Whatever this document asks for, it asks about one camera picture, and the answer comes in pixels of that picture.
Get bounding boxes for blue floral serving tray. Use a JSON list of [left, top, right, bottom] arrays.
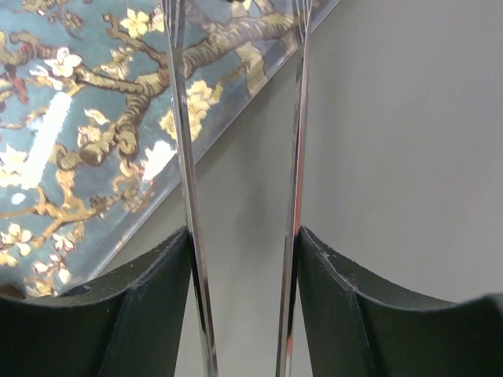
[[0, 0, 343, 299]]

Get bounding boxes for metal serving tongs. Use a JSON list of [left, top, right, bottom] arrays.
[[162, 1, 313, 376]]

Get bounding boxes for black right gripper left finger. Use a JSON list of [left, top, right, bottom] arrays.
[[1, 227, 191, 376]]

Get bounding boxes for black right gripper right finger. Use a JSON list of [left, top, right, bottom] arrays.
[[298, 228, 502, 376]]

